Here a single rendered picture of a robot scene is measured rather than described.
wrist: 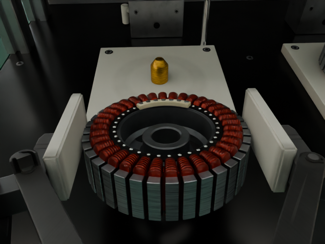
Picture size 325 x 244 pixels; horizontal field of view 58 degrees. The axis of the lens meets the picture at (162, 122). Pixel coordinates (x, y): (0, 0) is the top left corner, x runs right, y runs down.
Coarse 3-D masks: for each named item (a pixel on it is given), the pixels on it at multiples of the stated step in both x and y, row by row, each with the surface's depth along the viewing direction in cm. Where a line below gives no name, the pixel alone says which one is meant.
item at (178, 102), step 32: (160, 96) 23; (192, 96) 23; (96, 128) 19; (128, 128) 22; (160, 128) 21; (192, 128) 23; (224, 128) 19; (96, 160) 17; (128, 160) 16; (160, 160) 16; (192, 160) 16; (224, 160) 16; (96, 192) 18; (128, 192) 16; (160, 192) 15; (192, 192) 16; (224, 192) 17
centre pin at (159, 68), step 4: (156, 60) 31; (160, 60) 31; (164, 60) 32; (152, 64) 32; (156, 64) 31; (160, 64) 31; (164, 64) 31; (152, 68) 31; (156, 68) 31; (160, 68) 31; (164, 68) 31; (152, 72) 32; (156, 72) 31; (160, 72) 31; (164, 72) 32; (152, 76) 32; (156, 76) 32; (160, 76) 32; (164, 76) 32; (152, 80) 33; (156, 80) 32; (160, 80) 32; (164, 80) 32; (160, 84) 33
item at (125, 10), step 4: (124, 4) 41; (124, 8) 40; (128, 8) 41; (124, 12) 41; (128, 12) 41; (124, 16) 41; (128, 16) 42; (124, 20) 42; (128, 20) 42; (124, 24) 42; (128, 24) 42
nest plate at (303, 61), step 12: (288, 48) 38; (300, 48) 38; (312, 48) 38; (288, 60) 38; (300, 60) 36; (312, 60) 36; (300, 72) 35; (312, 72) 34; (312, 84) 32; (324, 84) 32; (312, 96) 32; (324, 96) 31; (324, 108) 30
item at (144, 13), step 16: (128, 0) 39; (144, 0) 39; (160, 0) 39; (176, 0) 39; (144, 16) 40; (160, 16) 41; (176, 16) 41; (144, 32) 42; (160, 32) 42; (176, 32) 42
